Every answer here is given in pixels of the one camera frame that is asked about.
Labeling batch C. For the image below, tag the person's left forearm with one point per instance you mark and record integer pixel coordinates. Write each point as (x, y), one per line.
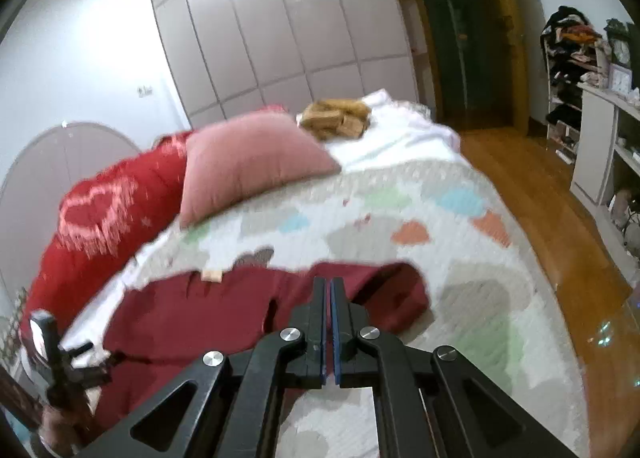
(17, 395)

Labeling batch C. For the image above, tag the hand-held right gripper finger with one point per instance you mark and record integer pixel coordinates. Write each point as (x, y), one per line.
(326, 333)
(336, 333)

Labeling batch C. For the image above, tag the pink pillow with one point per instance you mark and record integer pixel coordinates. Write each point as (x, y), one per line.
(250, 162)

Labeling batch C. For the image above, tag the white open cabinet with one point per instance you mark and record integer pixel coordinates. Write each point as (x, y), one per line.
(592, 147)

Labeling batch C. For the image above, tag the cloud print quilted bedspread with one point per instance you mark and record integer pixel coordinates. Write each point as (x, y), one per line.
(450, 248)

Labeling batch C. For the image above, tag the white arched headboard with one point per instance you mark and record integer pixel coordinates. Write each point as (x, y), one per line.
(50, 162)

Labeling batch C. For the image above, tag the white wardrobe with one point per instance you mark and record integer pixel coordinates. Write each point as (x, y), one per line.
(275, 37)

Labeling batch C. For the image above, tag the white rack with clothes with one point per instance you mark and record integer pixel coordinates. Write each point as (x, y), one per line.
(567, 67)

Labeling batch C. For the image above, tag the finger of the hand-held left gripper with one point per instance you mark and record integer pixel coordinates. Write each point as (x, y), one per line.
(97, 375)
(79, 349)

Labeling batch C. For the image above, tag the wooden door frame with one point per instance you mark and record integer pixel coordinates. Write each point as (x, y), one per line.
(514, 62)

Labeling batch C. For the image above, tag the dark green door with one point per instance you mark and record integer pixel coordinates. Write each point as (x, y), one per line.
(450, 37)

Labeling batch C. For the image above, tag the person's left hand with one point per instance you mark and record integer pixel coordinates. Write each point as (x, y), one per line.
(62, 435)

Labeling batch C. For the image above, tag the dark table clock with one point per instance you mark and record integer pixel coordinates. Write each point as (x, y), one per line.
(620, 48)

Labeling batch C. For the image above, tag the wall switch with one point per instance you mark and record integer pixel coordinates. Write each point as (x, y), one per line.
(145, 91)

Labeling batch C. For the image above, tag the red floral quilt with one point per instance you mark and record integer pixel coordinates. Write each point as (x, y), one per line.
(100, 218)

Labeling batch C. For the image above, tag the dark red garment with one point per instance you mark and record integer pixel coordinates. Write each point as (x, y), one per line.
(200, 323)

